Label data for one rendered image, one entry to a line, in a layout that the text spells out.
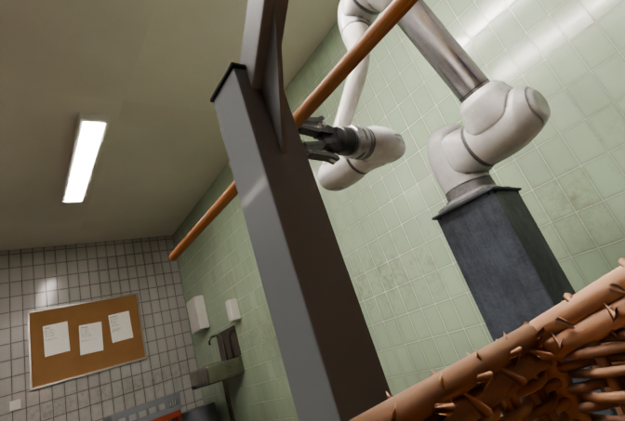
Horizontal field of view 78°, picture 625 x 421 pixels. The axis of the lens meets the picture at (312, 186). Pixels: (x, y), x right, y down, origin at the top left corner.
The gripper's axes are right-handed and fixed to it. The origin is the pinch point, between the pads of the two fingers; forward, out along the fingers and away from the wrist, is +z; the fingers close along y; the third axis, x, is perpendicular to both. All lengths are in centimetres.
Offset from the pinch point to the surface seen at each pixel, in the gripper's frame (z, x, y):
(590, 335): 31, -50, 47
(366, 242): -127, 100, -1
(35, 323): 14, 423, -57
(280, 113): 37, -41, 29
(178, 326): -122, 421, -22
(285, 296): 38, -38, 41
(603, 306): 31, -51, 46
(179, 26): -33, 92, -140
